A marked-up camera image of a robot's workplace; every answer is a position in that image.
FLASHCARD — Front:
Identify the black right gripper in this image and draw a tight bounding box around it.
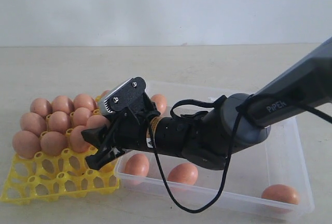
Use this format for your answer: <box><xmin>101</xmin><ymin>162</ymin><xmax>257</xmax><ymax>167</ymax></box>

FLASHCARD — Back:
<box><xmin>81</xmin><ymin>104</ymin><xmax>160</xmax><ymax>170</ymax></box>

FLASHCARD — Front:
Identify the brown egg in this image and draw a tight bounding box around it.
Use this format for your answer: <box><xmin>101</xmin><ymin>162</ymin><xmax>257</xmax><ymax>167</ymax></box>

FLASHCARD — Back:
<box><xmin>40</xmin><ymin>131</ymin><xmax>68</xmax><ymax>157</ymax></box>
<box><xmin>86</xmin><ymin>115</ymin><xmax>110</xmax><ymax>129</ymax></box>
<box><xmin>69</xmin><ymin>125</ymin><xmax>90</xmax><ymax>153</ymax></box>
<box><xmin>261</xmin><ymin>184</ymin><xmax>300</xmax><ymax>205</ymax></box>
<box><xmin>70</xmin><ymin>107</ymin><xmax>92</xmax><ymax>127</ymax></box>
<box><xmin>12</xmin><ymin>131</ymin><xmax>41</xmax><ymax>159</ymax></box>
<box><xmin>101</xmin><ymin>90</ymin><xmax>110</xmax><ymax>97</ymax></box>
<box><xmin>150</xmin><ymin>94</ymin><xmax>167</xmax><ymax>115</ymax></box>
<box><xmin>73</xmin><ymin>93</ymin><xmax>96</xmax><ymax>111</ymax></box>
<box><xmin>48</xmin><ymin>111</ymin><xmax>71</xmax><ymax>134</ymax></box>
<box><xmin>167</xmin><ymin>163</ymin><xmax>198</xmax><ymax>185</ymax></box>
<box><xmin>20</xmin><ymin>113</ymin><xmax>47</xmax><ymax>136</ymax></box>
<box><xmin>124</xmin><ymin>153</ymin><xmax>150</xmax><ymax>186</ymax></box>
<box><xmin>51</xmin><ymin>95</ymin><xmax>75</xmax><ymax>115</ymax></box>
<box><xmin>30</xmin><ymin>97</ymin><xmax>52</xmax><ymax>118</ymax></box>

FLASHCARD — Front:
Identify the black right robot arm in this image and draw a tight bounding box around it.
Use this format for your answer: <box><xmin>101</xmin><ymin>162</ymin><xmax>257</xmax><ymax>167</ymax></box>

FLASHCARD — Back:
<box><xmin>81</xmin><ymin>40</ymin><xmax>331</xmax><ymax>171</ymax></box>

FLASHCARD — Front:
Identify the yellow plastic egg tray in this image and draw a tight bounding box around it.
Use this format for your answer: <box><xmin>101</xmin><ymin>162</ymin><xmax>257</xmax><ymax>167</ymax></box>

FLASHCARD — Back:
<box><xmin>0</xmin><ymin>93</ymin><xmax>122</xmax><ymax>205</ymax></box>

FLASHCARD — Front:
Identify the clear plastic bin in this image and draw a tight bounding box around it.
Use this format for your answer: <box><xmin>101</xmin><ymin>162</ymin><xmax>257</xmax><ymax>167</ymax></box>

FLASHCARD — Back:
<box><xmin>115</xmin><ymin>80</ymin><xmax>315</xmax><ymax>221</ymax></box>

